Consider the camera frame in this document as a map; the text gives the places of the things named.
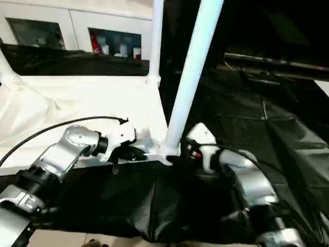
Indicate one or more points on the white plastic table top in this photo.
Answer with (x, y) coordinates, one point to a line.
(77, 103)

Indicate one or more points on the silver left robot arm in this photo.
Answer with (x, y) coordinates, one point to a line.
(72, 144)

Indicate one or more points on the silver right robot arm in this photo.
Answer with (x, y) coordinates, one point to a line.
(252, 180)

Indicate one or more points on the black mat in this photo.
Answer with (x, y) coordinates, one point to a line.
(257, 128)

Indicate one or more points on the grey robot left foot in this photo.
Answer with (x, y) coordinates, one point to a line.
(95, 243)

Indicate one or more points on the red bottle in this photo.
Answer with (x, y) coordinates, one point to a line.
(95, 43)

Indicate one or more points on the dark metal pole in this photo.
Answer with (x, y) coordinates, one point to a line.
(277, 60)

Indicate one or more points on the white glass-door cabinet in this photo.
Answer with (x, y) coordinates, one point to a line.
(77, 20)

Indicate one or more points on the white flat board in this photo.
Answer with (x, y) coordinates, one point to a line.
(323, 88)

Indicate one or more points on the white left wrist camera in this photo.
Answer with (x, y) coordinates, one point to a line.
(123, 131)

